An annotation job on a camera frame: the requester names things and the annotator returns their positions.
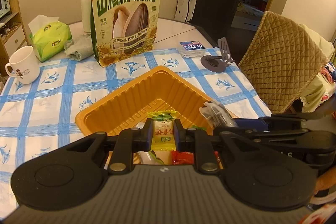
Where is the large red snack packet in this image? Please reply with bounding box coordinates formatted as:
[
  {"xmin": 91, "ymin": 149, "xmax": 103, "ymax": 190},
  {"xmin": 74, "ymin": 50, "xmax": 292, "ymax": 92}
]
[{"xmin": 172, "ymin": 151, "xmax": 195, "ymax": 166}]

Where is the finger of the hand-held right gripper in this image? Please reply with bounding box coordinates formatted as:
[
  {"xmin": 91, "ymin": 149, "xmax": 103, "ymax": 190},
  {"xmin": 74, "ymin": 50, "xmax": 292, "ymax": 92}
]
[
  {"xmin": 232, "ymin": 112, "xmax": 335, "ymax": 130},
  {"xmin": 213, "ymin": 126, "xmax": 311, "ymax": 143}
]

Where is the blue patterned cushion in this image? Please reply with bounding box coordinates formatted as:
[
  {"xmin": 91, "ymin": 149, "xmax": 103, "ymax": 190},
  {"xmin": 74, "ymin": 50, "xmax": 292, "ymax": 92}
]
[{"xmin": 322, "ymin": 61, "xmax": 336, "ymax": 84}]

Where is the wooden shelf unit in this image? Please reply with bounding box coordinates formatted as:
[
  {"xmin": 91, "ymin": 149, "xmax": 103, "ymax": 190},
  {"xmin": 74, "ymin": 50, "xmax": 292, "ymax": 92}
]
[{"xmin": 0, "ymin": 0, "xmax": 29, "ymax": 78}]

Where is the silver foil packet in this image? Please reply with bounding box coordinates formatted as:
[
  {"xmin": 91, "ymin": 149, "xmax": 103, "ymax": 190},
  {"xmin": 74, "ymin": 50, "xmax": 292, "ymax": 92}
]
[{"xmin": 135, "ymin": 151, "xmax": 159, "ymax": 166}]

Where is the white mug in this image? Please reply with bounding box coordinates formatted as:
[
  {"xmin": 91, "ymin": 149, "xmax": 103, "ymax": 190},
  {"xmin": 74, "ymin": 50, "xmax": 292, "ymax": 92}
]
[{"xmin": 5, "ymin": 46, "xmax": 41, "ymax": 85}]

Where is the sunflower seed bag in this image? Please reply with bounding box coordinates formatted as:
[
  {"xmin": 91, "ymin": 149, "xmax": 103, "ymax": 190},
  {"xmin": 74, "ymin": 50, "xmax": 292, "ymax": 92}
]
[{"xmin": 90, "ymin": 0, "xmax": 165, "ymax": 68}]

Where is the white vacuum bottle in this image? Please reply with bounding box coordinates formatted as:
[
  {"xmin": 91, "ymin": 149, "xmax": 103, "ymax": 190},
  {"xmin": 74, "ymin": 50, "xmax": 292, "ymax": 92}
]
[{"xmin": 79, "ymin": 0, "xmax": 92, "ymax": 34}]

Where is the grey phone stand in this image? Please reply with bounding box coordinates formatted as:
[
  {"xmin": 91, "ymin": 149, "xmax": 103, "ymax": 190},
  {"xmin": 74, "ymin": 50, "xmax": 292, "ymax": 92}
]
[{"xmin": 201, "ymin": 36, "xmax": 235, "ymax": 73}]

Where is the orange plastic tray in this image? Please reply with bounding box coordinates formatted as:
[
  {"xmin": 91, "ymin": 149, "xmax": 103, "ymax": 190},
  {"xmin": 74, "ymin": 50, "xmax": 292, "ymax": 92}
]
[{"xmin": 75, "ymin": 66, "xmax": 239, "ymax": 169}]

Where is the blue checked tablecloth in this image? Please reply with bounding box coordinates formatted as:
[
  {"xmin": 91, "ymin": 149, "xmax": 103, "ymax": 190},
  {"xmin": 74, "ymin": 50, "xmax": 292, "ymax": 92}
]
[{"xmin": 0, "ymin": 48, "xmax": 272, "ymax": 210}]

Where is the quilted brown chair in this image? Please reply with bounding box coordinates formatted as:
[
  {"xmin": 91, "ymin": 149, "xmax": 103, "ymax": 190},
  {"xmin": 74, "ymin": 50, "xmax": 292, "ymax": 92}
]
[{"xmin": 238, "ymin": 11, "xmax": 336, "ymax": 114}]

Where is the small blue tissue packet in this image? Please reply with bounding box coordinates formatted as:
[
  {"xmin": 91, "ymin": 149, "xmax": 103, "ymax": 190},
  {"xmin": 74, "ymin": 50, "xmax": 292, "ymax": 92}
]
[{"xmin": 179, "ymin": 41, "xmax": 208, "ymax": 58}]

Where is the dark clear snack packet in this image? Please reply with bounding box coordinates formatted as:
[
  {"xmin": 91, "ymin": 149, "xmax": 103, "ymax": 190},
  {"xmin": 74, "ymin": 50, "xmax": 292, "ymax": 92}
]
[{"xmin": 199, "ymin": 101, "xmax": 237, "ymax": 130}]

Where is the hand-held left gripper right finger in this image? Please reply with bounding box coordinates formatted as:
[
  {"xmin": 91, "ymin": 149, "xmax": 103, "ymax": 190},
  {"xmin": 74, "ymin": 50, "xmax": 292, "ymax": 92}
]
[{"xmin": 174, "ymin": 118, "xmax": 265, "ymax": 174}]

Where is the green tissue pack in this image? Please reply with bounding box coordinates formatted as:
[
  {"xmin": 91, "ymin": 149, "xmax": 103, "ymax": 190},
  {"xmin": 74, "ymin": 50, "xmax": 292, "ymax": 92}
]
[{"xmin": 28, "ymin": 14, "xmax": 73, "ymax": 63}]

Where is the yellow green candy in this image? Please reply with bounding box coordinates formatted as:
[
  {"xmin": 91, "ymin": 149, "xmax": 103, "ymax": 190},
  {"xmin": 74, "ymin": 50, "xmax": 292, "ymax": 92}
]
[{"xmin": 147, "ymin": 111, "xmax": 177, "ymax": 152}]

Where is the person's right hand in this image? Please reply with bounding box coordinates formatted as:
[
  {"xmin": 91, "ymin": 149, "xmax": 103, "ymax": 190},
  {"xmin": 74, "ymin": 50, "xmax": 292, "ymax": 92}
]
[{"xmin": 314, "ymin": 169, "xmax": 336, "ymax": 197}]

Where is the green covered sofa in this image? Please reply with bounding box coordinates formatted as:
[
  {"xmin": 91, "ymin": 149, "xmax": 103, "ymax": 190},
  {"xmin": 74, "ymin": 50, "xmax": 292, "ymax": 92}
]
[{"xmin": 299, "ymin": 23, "xmax": 336, "ymax": 113}]

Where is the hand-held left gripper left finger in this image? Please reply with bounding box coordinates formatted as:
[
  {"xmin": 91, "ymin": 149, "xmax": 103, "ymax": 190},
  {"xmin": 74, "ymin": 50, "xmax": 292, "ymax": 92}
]
[{"xmin": 62, "ymin": 118, "xmax": 154, "ymax": 175}]

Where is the grey cloth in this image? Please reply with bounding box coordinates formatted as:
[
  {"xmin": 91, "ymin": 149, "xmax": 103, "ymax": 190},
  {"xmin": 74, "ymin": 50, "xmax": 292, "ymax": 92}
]
[{"xmin": 64, "ymin": 34, "xmax": 93, "ymax": 61}]

